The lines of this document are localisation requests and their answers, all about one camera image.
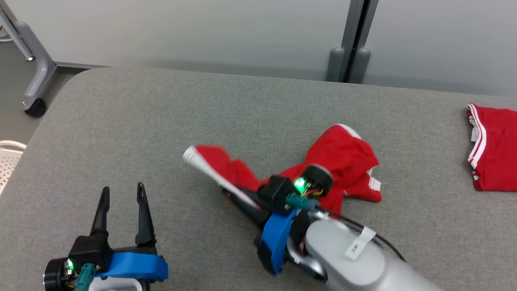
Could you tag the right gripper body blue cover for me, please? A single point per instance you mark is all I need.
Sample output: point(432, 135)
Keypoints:
point(276, 238)

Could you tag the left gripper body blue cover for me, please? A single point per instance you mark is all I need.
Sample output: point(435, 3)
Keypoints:
point(133, 266)

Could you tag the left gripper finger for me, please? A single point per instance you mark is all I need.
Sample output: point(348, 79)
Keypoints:
point(101, 214)
point(144, 222)

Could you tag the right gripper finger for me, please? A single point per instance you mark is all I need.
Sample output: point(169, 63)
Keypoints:
point(246, 208)

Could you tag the red white-striped shorts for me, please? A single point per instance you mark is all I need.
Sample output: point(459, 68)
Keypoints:
point(343, 153)

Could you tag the red basketball jersey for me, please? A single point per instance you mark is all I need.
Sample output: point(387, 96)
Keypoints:
point(497, 149)

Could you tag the white perforated laundry basket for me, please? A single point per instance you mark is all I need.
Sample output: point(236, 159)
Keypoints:
point(8, 161)

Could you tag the black caster wheel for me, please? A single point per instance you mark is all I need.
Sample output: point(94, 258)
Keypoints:
point(36, 108)

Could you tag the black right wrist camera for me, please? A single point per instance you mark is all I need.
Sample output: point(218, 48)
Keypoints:
point(276, 190)

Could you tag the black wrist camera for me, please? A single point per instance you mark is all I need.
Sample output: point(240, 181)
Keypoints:
point(89, 248)
point(276, 190)

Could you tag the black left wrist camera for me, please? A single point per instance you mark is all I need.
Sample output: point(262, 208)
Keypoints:
point(89, 248)

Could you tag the teal right camera connector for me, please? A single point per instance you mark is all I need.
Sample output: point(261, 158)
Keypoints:
point(299, 201)

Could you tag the teal camera connector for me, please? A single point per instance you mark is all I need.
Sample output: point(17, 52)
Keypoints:
point(85, 277)
point(299, 201)

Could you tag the teal left camera connector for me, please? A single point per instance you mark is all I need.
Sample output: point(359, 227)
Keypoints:
point(85, 277)

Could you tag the grey partition leg frame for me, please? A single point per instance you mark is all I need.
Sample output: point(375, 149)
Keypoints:
point(38, 76)

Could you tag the grey rounded post foot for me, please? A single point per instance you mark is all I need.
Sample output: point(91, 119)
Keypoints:
point(336, 64)
point(360, 65)

